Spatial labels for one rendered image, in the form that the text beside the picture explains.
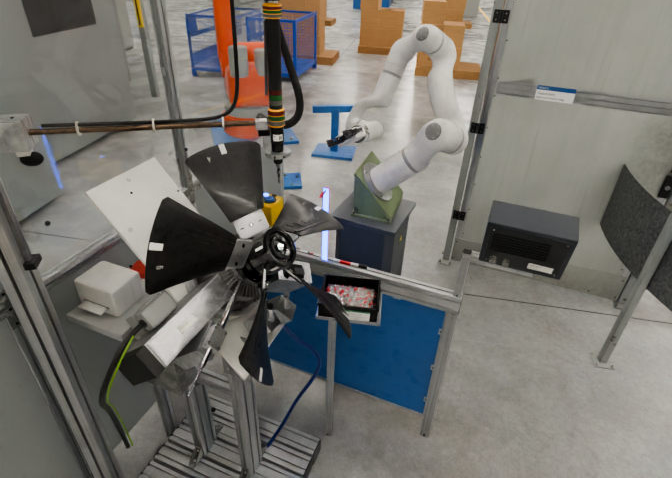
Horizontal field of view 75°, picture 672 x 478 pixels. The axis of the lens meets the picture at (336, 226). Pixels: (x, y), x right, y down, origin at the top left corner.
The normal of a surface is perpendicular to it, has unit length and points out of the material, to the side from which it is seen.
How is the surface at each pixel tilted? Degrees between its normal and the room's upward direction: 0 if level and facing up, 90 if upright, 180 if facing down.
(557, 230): 15
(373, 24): 90
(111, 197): 50
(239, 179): 42
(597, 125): 90
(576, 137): 90
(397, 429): 0
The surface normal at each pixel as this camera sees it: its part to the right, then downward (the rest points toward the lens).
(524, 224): -0.07, -0.69
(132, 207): 0.73, -0.37
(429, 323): -0.38, 0.48
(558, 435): 0.03, -0.84
